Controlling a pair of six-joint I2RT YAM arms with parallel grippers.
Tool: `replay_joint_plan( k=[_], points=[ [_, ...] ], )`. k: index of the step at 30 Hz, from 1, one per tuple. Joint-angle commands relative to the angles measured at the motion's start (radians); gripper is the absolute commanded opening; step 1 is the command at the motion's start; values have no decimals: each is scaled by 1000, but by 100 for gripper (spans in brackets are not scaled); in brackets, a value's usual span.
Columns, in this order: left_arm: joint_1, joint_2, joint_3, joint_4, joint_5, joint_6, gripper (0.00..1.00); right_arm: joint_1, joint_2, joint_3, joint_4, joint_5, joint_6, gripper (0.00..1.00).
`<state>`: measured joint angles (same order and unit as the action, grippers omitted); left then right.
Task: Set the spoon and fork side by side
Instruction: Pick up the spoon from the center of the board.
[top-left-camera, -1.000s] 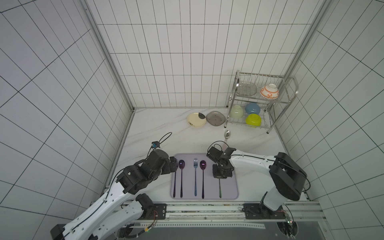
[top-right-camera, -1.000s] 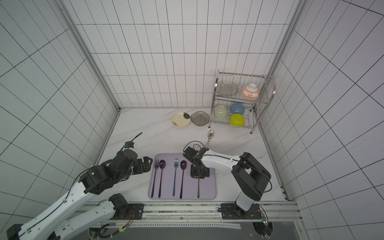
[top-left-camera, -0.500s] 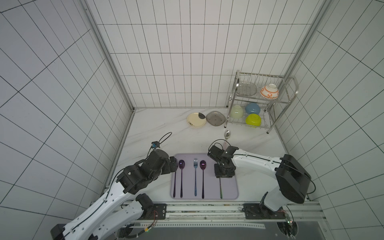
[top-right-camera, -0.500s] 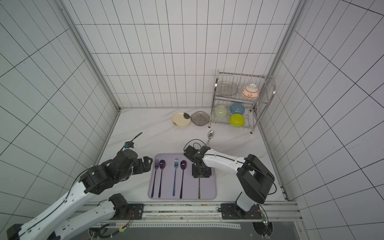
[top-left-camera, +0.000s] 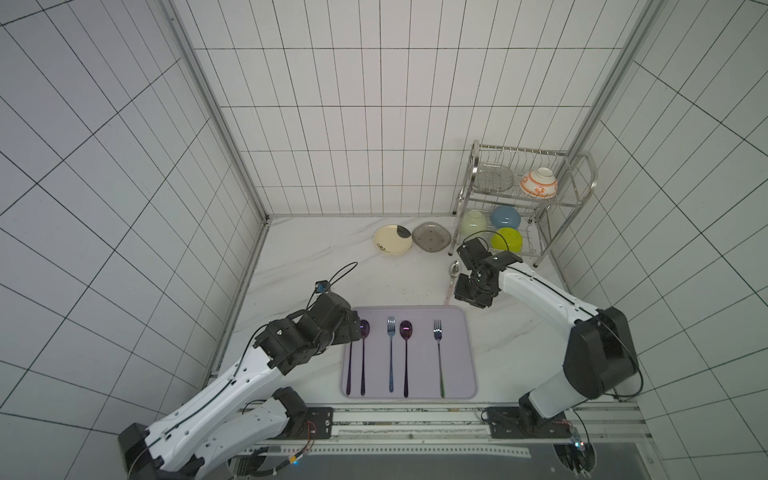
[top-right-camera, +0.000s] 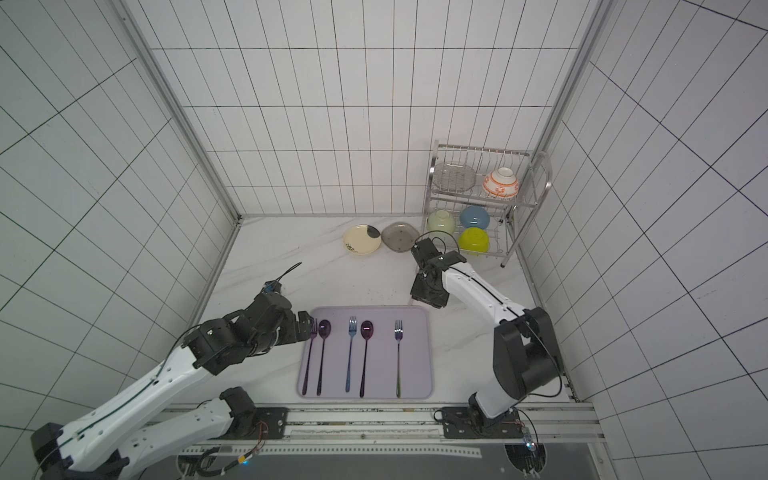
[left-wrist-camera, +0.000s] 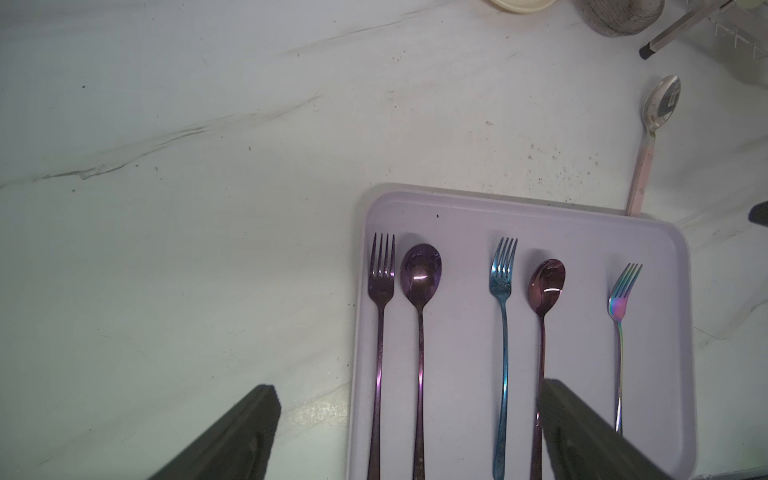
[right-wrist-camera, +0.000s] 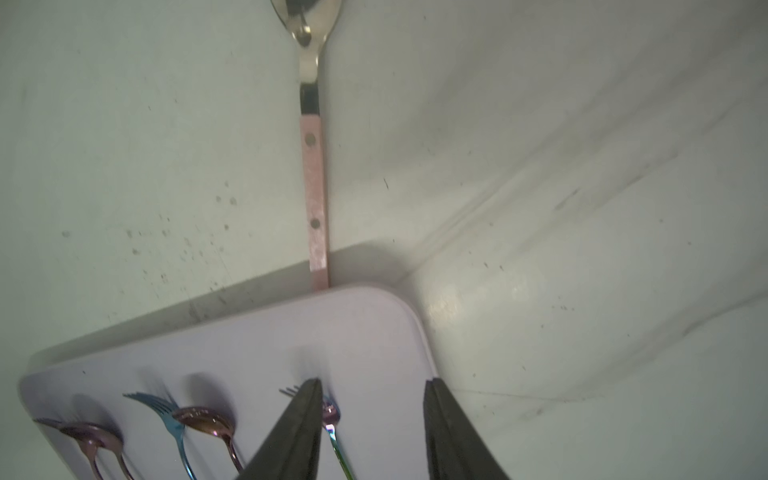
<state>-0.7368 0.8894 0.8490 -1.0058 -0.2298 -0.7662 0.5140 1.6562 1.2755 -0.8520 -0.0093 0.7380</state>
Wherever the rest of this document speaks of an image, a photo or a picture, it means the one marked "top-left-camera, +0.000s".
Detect pink handled spoon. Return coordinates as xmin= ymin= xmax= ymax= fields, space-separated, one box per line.
xmin=444 ymin=259 xmax=461 ymax=305

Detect blue fork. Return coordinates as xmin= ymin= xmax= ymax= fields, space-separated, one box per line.
xmin=387 ymin=316 xmax=396 ymax=393

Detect purple fork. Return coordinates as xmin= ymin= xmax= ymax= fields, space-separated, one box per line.
xmin=345 ymin=343 xmax=354 ymax=397

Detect dark purple spoon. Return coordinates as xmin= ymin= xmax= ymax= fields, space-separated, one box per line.
xmin=399 ymin=320 xmax=413 ymax=398

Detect lilac placemat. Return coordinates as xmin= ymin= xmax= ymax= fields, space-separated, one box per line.
xmin=340 ymin=306 xmax=477 ymax=401

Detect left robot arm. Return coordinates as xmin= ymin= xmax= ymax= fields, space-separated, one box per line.
xmin=118 ymin=292 xmax=361 ymax=479

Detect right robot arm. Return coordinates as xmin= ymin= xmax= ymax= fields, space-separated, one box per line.
xmin=454 ymin=239 xmax=640 ymax=431

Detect lime green bowl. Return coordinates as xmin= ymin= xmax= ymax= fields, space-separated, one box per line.
xmin=491 ymin=227 xmax=524 ymax=253

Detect pale green bowl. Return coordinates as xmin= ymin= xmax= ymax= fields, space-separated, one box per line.
xmin=459 ymin=210 xmax=487 ymax=238

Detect blue bowl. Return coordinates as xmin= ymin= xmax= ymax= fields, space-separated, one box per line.
xmin=490 ymin=205 xmax=522 ymax=230

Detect metal dish rack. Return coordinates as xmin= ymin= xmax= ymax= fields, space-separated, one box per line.
xmin=448 ymin=140 xmax=598 ymax=267

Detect cream plate with dark patch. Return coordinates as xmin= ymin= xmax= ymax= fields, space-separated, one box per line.
xmin=373 ymin=225 xmax=413 ymax=256

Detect grey plate in rack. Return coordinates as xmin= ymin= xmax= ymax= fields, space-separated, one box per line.
xmin=474 ymin=163 xmax=515 ymax=194

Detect white orange patterned bowl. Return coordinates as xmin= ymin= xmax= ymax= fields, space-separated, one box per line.
xmin=520 ymin=167 xmax=558 ymax=200

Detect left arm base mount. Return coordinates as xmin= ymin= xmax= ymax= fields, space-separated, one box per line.
xmin=278 ymin=407 xmax=334 ymax=440

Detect aluminium mounting rail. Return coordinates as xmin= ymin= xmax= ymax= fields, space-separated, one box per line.
xmin=235 ymin=402 xmax=652 ymax=456

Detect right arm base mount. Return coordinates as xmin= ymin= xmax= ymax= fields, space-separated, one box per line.
xmin=480 ymin=405 xmax=572 ymax=440

